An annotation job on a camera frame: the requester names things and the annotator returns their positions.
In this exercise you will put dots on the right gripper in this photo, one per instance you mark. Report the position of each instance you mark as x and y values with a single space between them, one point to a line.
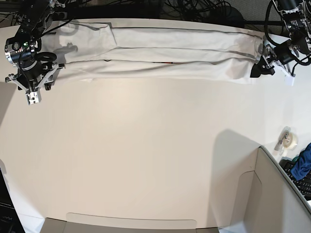
48 81

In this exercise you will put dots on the grey cardboard box bottom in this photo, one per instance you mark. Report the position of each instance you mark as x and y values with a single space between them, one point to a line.
80 223

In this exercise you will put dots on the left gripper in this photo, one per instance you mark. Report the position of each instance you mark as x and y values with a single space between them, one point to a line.
260 68

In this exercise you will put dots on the black keyboard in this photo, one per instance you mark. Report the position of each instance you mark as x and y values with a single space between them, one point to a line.
303 185

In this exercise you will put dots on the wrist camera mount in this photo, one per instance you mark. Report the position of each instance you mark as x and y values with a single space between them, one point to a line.
279 57
31 79

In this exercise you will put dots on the grey cardboard box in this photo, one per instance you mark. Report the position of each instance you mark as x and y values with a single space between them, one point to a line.
80 223
267 201

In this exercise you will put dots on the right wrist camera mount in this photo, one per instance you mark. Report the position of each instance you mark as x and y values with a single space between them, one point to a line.
31 79

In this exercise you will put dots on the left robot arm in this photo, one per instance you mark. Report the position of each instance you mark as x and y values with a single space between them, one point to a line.
296 17

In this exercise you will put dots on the blue cloth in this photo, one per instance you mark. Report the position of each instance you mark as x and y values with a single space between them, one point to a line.
303 164

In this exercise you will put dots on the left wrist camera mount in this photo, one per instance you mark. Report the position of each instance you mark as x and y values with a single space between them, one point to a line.
279 57

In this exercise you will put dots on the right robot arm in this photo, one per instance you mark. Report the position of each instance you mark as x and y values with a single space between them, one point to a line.
24 49

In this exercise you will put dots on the grey cardboard box right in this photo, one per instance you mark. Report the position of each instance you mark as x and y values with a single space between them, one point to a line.
267 201

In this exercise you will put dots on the clear tape roll dispenser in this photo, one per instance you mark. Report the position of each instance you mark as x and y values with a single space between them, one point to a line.
287 141

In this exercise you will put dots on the white printed t-shirt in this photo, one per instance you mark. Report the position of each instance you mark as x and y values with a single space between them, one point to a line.
98 51

